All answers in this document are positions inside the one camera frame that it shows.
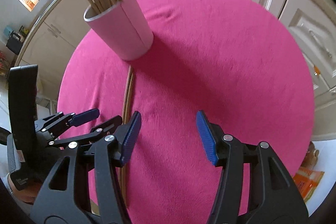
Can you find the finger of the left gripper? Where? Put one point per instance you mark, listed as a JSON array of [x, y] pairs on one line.
[[96, 133], [76, 118]]

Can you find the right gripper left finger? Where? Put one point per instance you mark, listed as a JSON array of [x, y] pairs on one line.
[[82, 186]]

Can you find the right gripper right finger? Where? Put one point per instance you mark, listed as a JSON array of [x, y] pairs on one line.
[[255, 186]]

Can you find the wooden chopstick two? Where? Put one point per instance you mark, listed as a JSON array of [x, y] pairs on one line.
[[131, 94]]

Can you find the wooden chopstick one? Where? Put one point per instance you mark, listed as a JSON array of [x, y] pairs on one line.
[[125, 118]]

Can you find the orange packet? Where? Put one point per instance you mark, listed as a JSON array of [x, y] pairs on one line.
[[307, 181]]

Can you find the black chair back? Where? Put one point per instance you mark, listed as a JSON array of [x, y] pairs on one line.
[[22, 111]]

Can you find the black electric kettle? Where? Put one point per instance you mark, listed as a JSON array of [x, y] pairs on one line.
[[14, 43]]

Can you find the white paper cup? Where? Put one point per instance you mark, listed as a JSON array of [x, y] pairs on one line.
[[123, 27]]

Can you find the pink round tablecloth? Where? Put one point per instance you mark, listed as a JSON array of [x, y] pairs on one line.
[[230, 58]]

